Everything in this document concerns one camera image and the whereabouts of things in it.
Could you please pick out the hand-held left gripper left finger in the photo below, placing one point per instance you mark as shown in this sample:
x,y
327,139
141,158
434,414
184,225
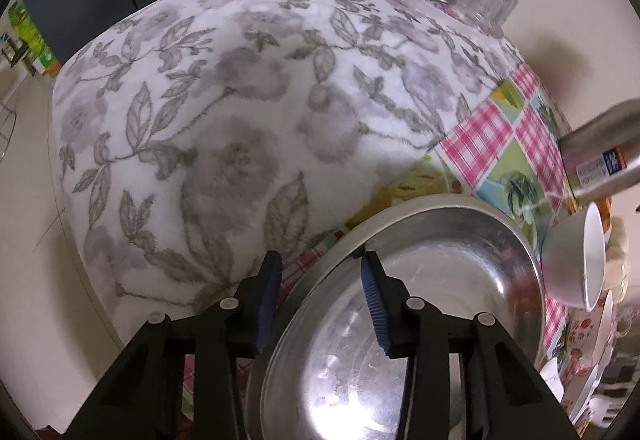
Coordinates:
x,y
267,300

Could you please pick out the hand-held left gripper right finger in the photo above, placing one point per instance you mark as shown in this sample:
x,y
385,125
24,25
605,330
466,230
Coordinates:
x,y
372,305

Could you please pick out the white cup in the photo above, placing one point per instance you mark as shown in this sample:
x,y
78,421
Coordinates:
x,y
565,260

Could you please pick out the floral plate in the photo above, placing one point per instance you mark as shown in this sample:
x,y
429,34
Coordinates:
x,y
582,335

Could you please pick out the pink checked tablecloth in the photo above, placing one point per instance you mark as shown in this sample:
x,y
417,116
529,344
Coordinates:
x,y
485,140

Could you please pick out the steel thermos jug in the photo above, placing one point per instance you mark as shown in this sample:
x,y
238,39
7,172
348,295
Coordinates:
x,y
600,145

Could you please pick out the clear drinking glass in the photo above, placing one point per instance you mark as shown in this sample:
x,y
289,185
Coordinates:
x,y
487,3

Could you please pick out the green box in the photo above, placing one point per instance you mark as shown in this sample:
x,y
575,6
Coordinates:
x,y
30,40

